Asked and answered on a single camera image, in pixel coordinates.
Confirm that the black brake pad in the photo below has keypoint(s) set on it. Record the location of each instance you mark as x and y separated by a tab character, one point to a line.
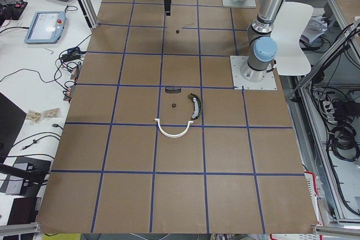
173	89

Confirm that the dark curved brake shoe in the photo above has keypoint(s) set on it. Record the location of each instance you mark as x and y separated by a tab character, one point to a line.
198	107

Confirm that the white curved plastic part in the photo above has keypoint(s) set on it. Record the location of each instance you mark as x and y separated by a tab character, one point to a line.
173	132

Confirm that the lower blue teach pendant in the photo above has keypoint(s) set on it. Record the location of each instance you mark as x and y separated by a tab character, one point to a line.
46	27

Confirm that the white plastic chair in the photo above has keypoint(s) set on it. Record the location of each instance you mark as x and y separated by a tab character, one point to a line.
289	25

